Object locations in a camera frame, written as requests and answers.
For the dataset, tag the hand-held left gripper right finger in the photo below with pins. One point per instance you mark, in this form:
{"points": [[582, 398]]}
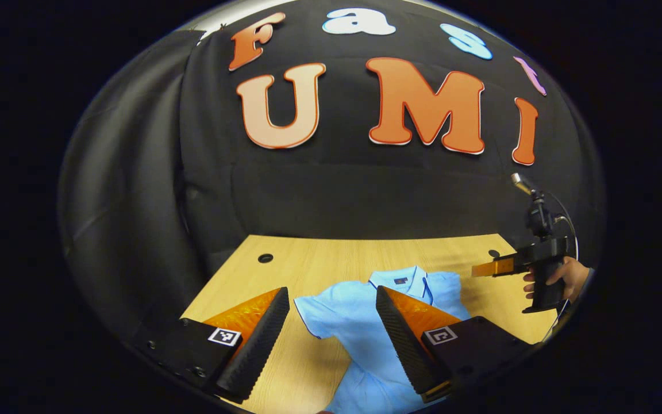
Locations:
{"points": [[403, 339]]}

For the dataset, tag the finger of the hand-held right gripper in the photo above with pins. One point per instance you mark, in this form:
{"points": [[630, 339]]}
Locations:
{"points": [[495, 267]]}

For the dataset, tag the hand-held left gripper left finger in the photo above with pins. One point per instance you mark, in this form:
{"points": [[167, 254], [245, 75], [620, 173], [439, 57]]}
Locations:
{"points": [[259, 345]]}

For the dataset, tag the light blue T-shirt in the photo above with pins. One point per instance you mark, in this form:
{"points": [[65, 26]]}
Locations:
{"points": [[354, 322]]}

